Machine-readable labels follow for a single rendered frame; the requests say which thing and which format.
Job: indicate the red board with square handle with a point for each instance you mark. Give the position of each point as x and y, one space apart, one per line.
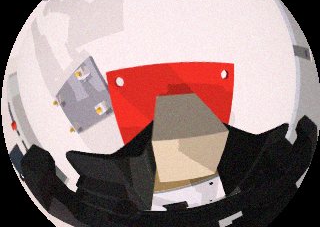
188 103

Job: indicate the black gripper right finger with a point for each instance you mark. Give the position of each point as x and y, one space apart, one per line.
242 151

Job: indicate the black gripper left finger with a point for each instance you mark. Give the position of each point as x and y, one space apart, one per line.
132 165

